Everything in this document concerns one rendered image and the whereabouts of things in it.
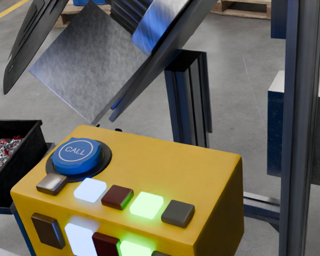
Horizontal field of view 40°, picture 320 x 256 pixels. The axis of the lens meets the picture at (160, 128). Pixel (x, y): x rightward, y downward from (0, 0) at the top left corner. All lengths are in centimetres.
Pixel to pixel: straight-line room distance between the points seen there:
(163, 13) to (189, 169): 35
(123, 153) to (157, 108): 214
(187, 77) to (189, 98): 4
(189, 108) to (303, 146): 23
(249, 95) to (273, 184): 76
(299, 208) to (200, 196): 64
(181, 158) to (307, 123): 48
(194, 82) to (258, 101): 161
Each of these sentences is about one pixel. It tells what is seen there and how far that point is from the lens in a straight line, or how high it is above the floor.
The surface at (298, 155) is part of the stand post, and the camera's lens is 85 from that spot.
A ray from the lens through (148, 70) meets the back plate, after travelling 76.
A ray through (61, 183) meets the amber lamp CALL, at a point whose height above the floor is 108.
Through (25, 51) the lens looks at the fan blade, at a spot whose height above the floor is 98.
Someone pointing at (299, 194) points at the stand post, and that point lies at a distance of 91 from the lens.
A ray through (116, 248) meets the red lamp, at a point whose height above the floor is 105.
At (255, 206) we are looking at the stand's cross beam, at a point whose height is 58.
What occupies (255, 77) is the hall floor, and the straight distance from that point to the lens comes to 272.
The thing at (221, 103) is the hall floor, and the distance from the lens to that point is 248.
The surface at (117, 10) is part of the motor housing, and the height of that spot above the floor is 106.
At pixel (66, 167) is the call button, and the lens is 35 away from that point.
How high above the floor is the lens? 129
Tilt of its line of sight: 34 degrees down
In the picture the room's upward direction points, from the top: 9 degrees counter-clockwise
